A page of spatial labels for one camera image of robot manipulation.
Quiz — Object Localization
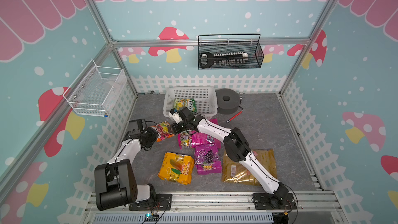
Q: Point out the orange Fox's candy bag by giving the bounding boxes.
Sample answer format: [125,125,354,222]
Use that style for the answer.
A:
[151,121,175,142]

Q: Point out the green Fox's candy bag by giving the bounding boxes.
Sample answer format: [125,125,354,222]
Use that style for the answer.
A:
[174,99,197,112]

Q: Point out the white plastic perforated basket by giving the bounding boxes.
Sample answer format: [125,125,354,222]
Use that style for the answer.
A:
[163,87,218,119]

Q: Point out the purple grape candy bag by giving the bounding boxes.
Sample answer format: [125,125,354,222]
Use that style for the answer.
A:
[194,144,222,175]

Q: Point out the yellow mango candy bag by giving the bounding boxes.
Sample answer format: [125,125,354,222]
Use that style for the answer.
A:
[158,152,195,185]

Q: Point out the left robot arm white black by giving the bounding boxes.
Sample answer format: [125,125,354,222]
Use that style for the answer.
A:
[94,128,158,211]

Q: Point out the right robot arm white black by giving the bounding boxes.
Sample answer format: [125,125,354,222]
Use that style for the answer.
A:
[169,107,289,205]

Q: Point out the large pink mixed candy bag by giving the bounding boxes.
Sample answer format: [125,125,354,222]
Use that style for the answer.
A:
[178,131,221,149]

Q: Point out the red pen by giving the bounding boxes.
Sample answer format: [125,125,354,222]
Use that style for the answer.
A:
[226,106,243,123]

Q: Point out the black white brush tool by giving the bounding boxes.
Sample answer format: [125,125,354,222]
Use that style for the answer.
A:
[198,52,249,68]

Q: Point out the large gold candy bag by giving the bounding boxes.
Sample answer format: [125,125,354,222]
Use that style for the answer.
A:
[221,149,277,186]

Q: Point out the small green circuit board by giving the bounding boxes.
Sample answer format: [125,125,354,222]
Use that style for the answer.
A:
[144,213,160,222]

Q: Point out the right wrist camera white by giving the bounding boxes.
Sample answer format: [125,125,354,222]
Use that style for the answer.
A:
[169,108,182,123]

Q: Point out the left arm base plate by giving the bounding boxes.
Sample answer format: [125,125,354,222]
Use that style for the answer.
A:
[129,194,173,211]

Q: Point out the white wire wall basket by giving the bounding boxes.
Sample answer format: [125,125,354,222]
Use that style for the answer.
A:
[63,60,127,117]

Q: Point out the aluminium front rail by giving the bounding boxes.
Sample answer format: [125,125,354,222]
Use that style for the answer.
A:
[83,190,343,214]

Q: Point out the black wire wall basket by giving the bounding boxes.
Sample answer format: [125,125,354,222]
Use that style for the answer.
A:
[198,34,264,69]

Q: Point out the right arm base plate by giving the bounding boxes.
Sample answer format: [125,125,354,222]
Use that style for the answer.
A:
[251,193,297,212]

